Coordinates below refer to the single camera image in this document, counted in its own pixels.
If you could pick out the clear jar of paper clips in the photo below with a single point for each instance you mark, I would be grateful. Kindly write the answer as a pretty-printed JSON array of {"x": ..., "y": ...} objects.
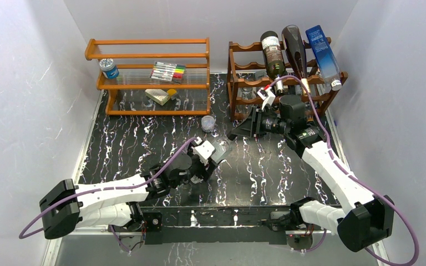
[{"x": 208, "y": 123}]

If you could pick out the dark red bottle gold cap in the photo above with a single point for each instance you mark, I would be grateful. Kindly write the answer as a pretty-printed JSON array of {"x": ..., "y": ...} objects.
[{"x": 295, "y": 53}]

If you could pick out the clear square liquor bottle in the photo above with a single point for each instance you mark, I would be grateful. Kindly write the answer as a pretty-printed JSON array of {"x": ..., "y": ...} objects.
[{"x": 222, "y": 150}]

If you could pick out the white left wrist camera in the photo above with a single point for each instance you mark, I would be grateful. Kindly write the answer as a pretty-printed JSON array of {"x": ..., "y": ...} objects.
[{"x": 204, "y": 149}]

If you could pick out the brown wooden wine rack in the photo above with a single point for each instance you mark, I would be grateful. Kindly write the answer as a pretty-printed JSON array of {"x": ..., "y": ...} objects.
[{"x": 234, "y": 83}]

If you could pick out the yellow grey eraser block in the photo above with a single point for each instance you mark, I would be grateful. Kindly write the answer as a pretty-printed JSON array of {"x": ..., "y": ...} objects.
[{"x": 173, "y": 94}]

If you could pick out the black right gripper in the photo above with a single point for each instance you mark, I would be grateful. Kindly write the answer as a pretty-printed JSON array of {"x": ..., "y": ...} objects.
[{"x": 246, "y": 128}]

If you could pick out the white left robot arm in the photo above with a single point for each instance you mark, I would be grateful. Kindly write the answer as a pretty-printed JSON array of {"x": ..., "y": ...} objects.
[{"x": 68, "y": 206}]

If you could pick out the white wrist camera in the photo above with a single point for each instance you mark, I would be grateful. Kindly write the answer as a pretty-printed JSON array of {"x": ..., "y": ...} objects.
[
  {"x": 204, "y": 149},
  {"x": 267, "y": 96}
]

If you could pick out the blue lidded round jar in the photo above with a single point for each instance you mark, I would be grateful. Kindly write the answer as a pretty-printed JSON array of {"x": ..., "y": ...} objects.
[{"x": 108, "y": 68}]

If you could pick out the orange wooden shelf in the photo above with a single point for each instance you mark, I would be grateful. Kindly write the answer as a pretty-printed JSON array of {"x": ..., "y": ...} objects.
[{"x": 135, "y": 59}]

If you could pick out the white and green small box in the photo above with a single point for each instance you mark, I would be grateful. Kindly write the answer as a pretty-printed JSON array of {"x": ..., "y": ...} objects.
[{"x": 159, "y": 96}]

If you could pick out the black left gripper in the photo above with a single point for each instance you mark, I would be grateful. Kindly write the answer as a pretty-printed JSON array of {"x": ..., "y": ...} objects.
[{"x": 204, "y": 173}]

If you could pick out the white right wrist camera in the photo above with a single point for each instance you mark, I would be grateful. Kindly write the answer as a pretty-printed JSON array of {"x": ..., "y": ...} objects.
[{"x": 267, "y": 96}]

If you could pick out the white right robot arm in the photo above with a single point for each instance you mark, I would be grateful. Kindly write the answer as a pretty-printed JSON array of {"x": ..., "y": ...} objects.
[{"x": 362, "y": 218}]

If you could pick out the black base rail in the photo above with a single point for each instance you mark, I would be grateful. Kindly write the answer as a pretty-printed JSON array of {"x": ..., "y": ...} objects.
[{"x": 230, "y": 224}]

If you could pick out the clear bottle open neck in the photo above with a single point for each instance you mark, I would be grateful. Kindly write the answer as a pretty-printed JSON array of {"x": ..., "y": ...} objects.
[{"x": 247, "y": 93}]

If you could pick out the pack of coloured markers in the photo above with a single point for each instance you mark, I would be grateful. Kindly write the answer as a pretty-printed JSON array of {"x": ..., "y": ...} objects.
[{"x": 168, "y": 72}]

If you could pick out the green wine bottle white neck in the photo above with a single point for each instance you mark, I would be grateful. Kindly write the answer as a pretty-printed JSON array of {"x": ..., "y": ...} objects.
[{"x": 271, "y": 48}]

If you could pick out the blue carton bottle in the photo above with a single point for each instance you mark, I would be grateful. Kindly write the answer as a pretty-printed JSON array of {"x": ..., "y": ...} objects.
[{"x": 324, "y": 56}]

